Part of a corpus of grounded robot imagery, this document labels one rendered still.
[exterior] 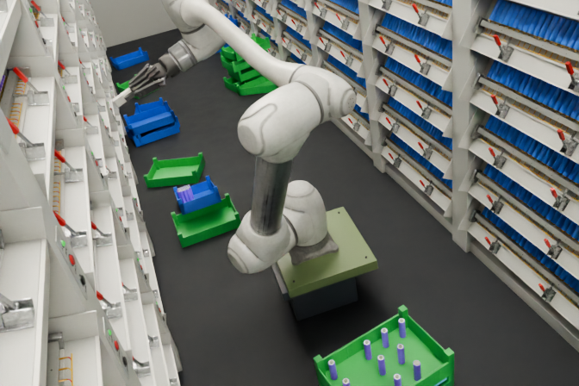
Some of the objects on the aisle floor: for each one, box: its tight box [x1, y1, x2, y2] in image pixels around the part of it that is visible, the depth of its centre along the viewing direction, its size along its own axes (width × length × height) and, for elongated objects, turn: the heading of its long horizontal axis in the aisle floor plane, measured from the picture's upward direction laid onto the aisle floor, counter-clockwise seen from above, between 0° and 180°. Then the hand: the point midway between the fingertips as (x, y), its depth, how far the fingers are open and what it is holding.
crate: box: [171, 193, 241, 248], centre depth 259 cm, size 30×20×8 cm
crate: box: [144, 153, 205, 188], centre depth 304 cm, size 30×20×8 cm
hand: (123, 97), depth 171 cm, fingers closed
